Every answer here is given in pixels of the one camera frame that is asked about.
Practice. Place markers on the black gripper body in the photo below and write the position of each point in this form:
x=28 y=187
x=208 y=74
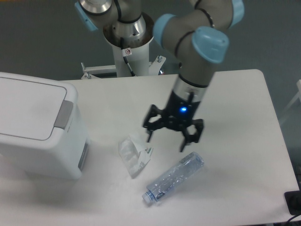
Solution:
x=178 y=113

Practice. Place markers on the white plastic trash can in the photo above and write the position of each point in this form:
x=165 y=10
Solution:
x=41 y=128

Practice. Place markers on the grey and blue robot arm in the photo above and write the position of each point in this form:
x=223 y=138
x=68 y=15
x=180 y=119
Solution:
x=197 y=40

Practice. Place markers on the crumpled white plastic wrapper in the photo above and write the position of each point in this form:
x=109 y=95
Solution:
x=135 y=153

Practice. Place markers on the crushed clear plastic bottle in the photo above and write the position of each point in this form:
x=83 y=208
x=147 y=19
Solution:
x=162 y=186

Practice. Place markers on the black device at table edge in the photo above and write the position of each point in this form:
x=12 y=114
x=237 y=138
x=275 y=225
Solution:
x=293 y=201

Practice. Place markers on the white metal frame bracket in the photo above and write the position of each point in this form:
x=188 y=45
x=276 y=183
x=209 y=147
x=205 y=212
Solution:
x=109 y=71

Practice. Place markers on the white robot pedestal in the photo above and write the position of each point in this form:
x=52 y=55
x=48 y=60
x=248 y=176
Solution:
x=130 y=44

